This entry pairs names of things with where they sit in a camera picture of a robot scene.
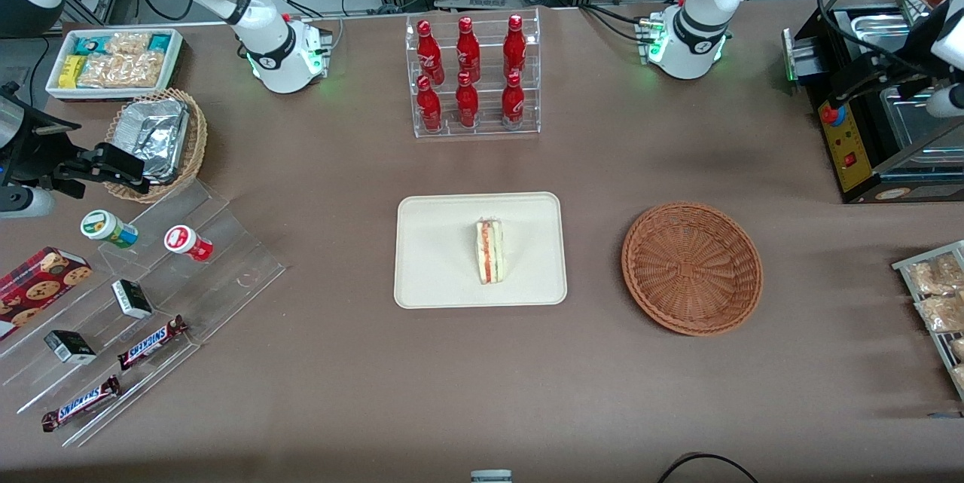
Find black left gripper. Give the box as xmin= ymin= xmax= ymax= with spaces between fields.
xmin=828 ymin=52 xmax=942 ymax=105

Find triangle sandwich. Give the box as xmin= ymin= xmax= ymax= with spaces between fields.
xmin=474 ymin=217 xmax=508 ymax=286

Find small light wicker basket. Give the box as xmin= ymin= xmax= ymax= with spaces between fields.
xmin=103 ymin=87 xmax=209 ymax=203

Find round brown wicker basket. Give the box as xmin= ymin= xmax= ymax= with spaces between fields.
xmin=621 ymin=201 xmax=764 ymax=337

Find cream rectangular tray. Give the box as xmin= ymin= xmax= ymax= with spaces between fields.
xmin=394 ymin=191 xmax=568 ymax=310

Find aluminium foil containers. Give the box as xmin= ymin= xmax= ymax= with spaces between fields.
xmin=113 ymin=98 xmax=191 ymax=184

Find green lid snack cup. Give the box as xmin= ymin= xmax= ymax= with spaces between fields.
xmin=80 ymin=209 xmax=139 ymax=249

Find silver box with green light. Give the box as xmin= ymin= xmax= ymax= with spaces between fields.
xmin=781 ymin=26 xmax=820 ymax=86

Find black fryer machine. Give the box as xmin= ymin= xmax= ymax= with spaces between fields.
xmin=783 ymin=5 xmax=964 ymax=205

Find red lid snack cup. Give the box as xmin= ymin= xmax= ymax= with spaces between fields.
xmin=163 ymin=224 xmax=215 ymax=264

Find large clear cracker bag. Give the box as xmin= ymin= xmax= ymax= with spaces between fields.
xmin=78 ymin=51 xmax=166 ymax=89

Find yellow snack pack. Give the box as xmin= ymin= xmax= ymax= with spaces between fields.
xmin=58 ymin=54 xmax=86 ymax=89

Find white snack bin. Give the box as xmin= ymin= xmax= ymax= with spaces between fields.
xmin=45 ymin=27 xmax=185 ymax=101

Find small black box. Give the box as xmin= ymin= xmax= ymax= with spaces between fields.
xmin=111 ymin=278 xmax=154 ymax=320
xmin=43 ymin=329 xmax=98 ymax=365

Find small clear cracker bag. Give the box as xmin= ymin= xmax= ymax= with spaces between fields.
xmin=105 ymin=32 xmax=152 ymax=55

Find clear acrylic stepped display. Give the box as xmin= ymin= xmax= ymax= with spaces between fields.
xmin=0 ymin=179 xmax=288 ymax=448

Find red cookie box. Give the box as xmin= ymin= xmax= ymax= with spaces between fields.
xmin=0 ymin=245 xmax=93 ymax=341

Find Snickers bar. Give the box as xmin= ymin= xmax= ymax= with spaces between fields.
xmin=41 ymin=374 xmax=122 ymax=433
xmin=116 ymin=314 xmax=190 ymax=371

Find clear nut snack bag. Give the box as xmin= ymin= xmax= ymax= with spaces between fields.
xmin=907 ymin=254 xmax=964 ymax=296
xmin=914 ymin=294 xmax=964 ymax=334

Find red cola bottle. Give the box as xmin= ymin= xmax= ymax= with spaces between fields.
xmin=456 ymin=17 xmax=481 ymax=84
xmin=455 ymin=72 xmax=480 ymax=129
xmin=416 ymin=20 xmax=446 ymax=86
xmin=502 ymin=14 xmax=527 ymax=79
xmin=501 ymin=72 xmax=526 ymax=127
xmin=416 ymin=75 xmax=444 ymax=133

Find clear acrylic bottle rack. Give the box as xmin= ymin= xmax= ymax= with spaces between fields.
xmin=405 ymin=8 xmax=541 ymax=139

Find metal wire snack tray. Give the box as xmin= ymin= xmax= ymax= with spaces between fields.
xmin=892 ymin=240 xmax=964 ymax=402

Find black cable loop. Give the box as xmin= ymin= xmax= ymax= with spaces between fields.
xmin=657 ymin=452 xmax=759 ymax=483

